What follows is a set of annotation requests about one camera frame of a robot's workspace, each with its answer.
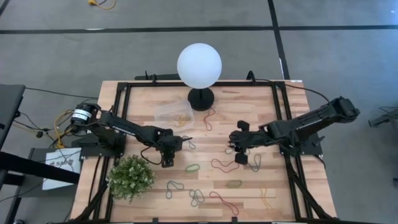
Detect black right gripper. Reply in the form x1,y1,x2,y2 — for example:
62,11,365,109
228,120,271,166

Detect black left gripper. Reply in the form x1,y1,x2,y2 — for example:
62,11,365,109
157,129,193,154

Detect yellow rubber band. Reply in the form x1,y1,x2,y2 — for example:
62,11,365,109
174,113,192,127
259,186,271,208

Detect red rubber band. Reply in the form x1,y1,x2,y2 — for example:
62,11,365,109
209,191,240,217
203,108,216,132
211,158,241,174

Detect clear plastic bin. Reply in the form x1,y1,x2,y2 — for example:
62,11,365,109
154,100,195,128

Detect black flat bar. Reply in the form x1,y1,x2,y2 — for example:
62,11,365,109
134,73,181,81

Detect small artificial green plant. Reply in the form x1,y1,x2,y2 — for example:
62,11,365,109
106,154,157,203

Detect white globe lamp black base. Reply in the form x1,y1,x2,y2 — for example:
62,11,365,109
176,42,223,112

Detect white printed paper sheet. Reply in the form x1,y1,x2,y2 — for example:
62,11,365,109
42,147,82,190

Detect black floor stand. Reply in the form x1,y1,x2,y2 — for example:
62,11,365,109
368,107,398,128

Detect black metal beam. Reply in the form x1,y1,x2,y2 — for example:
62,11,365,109
0,151,81,185

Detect black desk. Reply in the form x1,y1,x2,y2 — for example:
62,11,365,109
0,83,26,150

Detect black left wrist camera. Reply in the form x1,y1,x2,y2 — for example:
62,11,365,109
160,152,175,169

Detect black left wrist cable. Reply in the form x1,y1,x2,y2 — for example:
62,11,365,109
139,145,164,166

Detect long black right arm cable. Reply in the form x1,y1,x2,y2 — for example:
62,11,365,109
248,70,331,104

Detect tangled black yellow cables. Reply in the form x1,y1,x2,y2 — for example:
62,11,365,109
12,99,97,150

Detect thin black floor cable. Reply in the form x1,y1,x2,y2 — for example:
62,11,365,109
24,88,99,100

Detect yellow cable with plug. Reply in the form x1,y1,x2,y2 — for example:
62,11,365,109
87,0,116,10

